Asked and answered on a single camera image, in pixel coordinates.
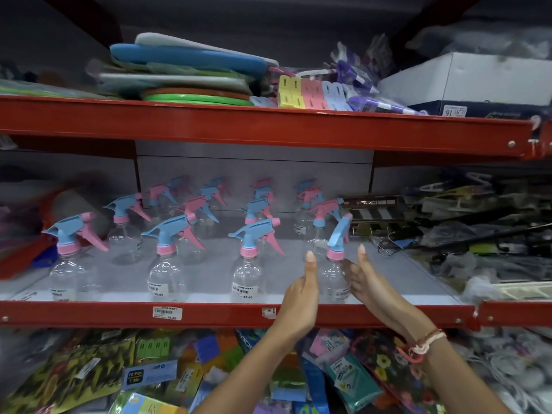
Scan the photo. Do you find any person's left hand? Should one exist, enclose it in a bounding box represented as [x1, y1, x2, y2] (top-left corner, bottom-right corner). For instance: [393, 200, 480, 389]
[275, 250, 321, 341]

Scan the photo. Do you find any person's right hand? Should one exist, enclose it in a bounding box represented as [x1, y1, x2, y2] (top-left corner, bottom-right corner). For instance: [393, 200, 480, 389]
[345, 243, 433, 341]

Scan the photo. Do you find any clear plastic spray bottle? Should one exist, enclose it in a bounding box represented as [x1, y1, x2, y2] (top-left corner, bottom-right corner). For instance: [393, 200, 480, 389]
[317, 213, 355, 303]

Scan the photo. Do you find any person's left forearm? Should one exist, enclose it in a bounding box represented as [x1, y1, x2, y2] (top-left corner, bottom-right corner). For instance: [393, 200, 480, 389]
[192, 325, 315, 414]

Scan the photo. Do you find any person's right forearm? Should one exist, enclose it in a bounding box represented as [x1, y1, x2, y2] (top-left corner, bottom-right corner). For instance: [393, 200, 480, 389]
[399, 317, 514, 414]

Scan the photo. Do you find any black card packet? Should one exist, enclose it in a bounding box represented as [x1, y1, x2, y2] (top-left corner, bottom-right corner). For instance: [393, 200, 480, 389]
[340, 195, 415, 225]

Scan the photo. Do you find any pink clip packet with label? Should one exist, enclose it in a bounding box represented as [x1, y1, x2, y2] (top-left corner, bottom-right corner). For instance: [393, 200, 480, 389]
[307, 328, 351, 359]

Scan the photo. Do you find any pile of packaged hangers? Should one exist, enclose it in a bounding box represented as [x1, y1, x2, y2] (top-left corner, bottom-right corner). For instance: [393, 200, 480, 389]
[345, 168, 552, 300]

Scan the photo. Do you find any floral print packet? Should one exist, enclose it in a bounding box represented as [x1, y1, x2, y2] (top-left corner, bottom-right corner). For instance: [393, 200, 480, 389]
[350, 329, 442, 414]

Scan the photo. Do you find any teal packet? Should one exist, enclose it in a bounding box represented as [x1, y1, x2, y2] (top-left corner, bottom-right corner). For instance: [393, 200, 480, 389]
[323, 352, 384, 413]

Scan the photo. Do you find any group of spray bottles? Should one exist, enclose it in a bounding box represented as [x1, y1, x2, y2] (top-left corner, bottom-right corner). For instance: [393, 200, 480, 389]
[41, 176, 346, 303]

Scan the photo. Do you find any red metal shelf beam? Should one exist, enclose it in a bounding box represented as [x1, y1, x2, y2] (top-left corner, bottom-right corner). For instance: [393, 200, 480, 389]
[0, 95, 552, 162]
[0, 298, 552, 331]

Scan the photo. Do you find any white plastic tray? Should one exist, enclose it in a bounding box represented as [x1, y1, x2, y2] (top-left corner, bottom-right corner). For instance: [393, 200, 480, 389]
[485, 280, 552, 303]

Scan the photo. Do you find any light blue clip pack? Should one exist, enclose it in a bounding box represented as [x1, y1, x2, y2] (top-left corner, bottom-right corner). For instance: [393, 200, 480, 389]
[321, 81, 355, 113]

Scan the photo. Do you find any pink clip pack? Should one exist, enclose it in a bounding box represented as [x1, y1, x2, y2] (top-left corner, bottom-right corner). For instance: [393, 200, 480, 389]
[300, 78, 329, 112]

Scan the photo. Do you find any yellow clip pack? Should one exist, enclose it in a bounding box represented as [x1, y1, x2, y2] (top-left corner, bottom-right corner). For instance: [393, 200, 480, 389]
[278, 75, 303, 109]

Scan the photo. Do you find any green clip pack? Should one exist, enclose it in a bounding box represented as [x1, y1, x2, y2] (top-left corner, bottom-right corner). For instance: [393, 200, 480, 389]
[135, 334, 172, 361]

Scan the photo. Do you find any pile of purple packets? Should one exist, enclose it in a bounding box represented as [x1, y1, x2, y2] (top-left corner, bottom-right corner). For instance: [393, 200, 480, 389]
[298, 36, 430, 117]

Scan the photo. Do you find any dark blue cardboard box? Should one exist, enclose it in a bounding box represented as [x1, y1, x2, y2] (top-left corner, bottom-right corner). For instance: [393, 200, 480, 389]
[409, 100, 552, 122]

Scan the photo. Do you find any blue label card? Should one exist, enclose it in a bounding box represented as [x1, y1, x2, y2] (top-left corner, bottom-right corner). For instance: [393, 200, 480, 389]
[122, 360, 167, 391]

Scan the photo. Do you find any green round plate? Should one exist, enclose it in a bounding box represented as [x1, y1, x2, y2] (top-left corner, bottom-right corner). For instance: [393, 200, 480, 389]
[140, 94, 256, 108]

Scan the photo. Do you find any white cardboard box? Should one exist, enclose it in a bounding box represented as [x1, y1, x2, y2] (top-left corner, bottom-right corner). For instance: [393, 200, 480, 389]
[376, 51, 552, 108]

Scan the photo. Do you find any orange round plate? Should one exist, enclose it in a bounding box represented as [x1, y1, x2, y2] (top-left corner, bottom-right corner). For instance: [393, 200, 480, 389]
[141, 86, 252, 102]

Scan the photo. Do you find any grey wrapped flat board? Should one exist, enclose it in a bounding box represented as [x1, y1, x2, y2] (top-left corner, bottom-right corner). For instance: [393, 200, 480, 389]
[96, 72, 254, 99]

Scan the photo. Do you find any white flat board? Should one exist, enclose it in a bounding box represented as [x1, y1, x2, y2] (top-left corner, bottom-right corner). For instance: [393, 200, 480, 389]
[135, 32, 280, 67]

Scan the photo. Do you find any green yellow printed packet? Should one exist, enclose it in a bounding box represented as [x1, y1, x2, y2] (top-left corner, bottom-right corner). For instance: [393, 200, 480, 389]
[0, 334, 139, 414]

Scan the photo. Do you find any red and white thread bracelet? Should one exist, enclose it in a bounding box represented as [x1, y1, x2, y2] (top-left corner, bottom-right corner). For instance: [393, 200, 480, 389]
[394, 327, 449, 365]

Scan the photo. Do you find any bag of white cables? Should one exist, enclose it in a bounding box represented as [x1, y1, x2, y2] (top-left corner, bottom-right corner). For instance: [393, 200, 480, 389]
[451, 328, 552, 414]

